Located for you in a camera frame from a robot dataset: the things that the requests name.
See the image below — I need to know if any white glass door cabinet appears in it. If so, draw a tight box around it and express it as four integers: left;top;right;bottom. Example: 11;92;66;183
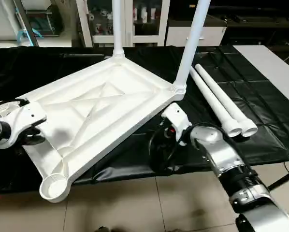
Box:
75;0;171;48

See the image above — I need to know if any white plastic table top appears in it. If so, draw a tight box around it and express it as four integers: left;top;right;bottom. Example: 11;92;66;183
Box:
19;56;187;203

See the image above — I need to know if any white drawer cabinet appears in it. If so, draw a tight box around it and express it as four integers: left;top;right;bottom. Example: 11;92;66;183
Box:
169;0;289;47

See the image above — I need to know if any white plastic table leg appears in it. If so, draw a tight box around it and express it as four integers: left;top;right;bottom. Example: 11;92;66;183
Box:
171;0;212;95
111;0;127;59
195;63;258;138
188;68;243;138

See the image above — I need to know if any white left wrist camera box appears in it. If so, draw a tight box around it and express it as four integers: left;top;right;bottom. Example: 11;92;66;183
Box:
0;101;48;148

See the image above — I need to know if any white drawer unit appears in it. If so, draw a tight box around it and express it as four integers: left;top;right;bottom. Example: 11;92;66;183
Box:
165;25;228;47

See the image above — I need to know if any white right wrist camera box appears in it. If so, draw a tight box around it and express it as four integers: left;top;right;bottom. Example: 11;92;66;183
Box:
161;102;193;146

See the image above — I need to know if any black work mat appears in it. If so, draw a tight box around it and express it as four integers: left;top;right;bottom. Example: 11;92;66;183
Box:
0;45;289;194

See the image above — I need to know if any blue frame trolley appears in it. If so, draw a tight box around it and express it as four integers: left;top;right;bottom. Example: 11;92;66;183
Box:
15;6;64;43

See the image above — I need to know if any black metal stand leg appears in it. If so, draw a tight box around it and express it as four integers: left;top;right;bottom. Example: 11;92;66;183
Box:
268;167;289;192

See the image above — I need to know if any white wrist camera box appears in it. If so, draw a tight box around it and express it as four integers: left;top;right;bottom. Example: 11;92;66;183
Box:
0;101;48;148
161;102;193;146

